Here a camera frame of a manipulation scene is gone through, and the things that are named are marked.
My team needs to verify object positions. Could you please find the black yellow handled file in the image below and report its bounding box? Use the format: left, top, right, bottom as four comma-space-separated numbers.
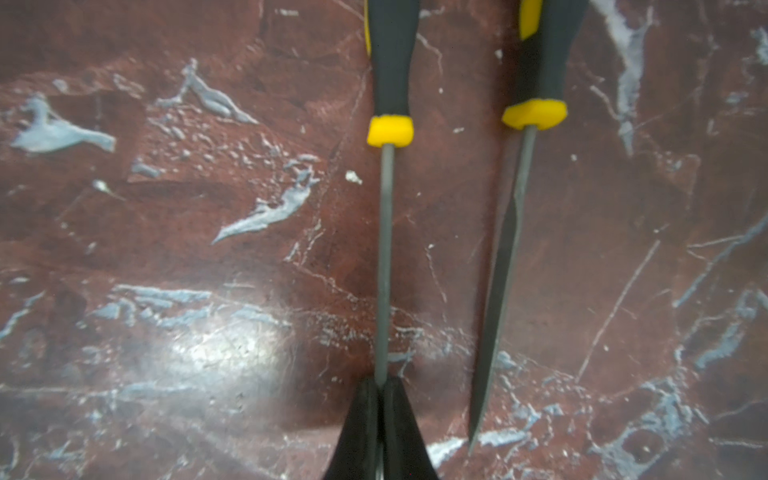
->
468, 1, 588, 452
364, 1, 420, 388

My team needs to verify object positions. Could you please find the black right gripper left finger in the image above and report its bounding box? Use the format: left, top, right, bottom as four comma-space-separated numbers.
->
323, 377, 380, 480

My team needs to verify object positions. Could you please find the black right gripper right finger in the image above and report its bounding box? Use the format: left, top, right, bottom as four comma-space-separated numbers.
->
381, 376, 439, 480

